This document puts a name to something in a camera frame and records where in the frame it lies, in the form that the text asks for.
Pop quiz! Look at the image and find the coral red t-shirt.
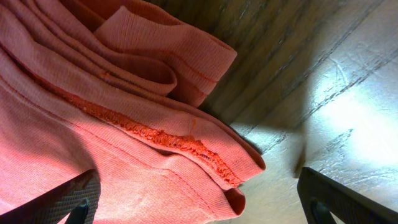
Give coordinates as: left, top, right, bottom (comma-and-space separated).
1, 1, 266, 223

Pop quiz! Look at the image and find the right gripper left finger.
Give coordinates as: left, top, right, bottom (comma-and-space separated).
1, 169, 101, 224

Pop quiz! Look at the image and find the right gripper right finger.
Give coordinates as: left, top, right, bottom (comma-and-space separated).
297, 167, 397, 224

